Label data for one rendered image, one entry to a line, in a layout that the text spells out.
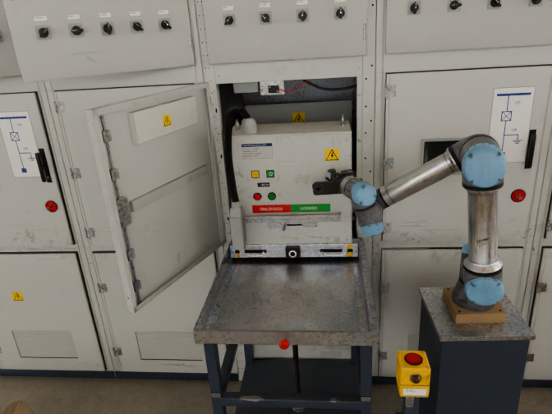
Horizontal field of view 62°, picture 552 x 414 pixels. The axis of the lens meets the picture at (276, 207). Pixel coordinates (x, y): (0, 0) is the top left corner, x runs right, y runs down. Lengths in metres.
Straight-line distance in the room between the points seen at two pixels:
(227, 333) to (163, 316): 0.93
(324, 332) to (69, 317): 1.56
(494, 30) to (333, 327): 1.24
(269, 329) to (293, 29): 1.13
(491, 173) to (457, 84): 0.63
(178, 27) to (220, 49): 0.18
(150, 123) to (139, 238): 0.42
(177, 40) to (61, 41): 0.42
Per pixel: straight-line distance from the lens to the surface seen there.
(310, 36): 1.91
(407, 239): 2.16
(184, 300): 2.41
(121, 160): 1.67
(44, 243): 2.54
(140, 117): 1.69
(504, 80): 2.05
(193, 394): 2.66
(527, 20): 2.05
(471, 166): 1.44
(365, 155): 2.02
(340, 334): 1.58
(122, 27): 1.92
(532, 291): 2.47
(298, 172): 1.83
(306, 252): 1.95
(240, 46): 1.94
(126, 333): 2.64
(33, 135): 2.35
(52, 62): 1.88
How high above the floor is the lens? 1.80
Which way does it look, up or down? 22 degrees down
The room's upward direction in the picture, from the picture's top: 4 degrees counter-clockwise
